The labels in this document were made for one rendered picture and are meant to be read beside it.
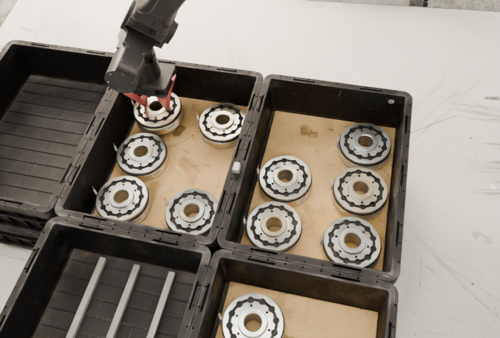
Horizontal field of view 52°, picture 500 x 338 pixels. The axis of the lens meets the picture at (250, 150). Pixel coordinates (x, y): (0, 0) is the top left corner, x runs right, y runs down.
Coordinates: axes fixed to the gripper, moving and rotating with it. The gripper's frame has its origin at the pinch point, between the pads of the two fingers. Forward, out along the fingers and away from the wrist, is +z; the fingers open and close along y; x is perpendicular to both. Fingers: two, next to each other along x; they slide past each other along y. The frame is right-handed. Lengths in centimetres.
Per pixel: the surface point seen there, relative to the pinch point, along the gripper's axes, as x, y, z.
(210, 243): -30.2, 21.1, -3.5
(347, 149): -1.9, 40.9, 3.4
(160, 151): -9.6, 3.5, 3.2
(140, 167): -14.2, 0.9, 3.2
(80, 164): -19.8, -7.2, -4.0
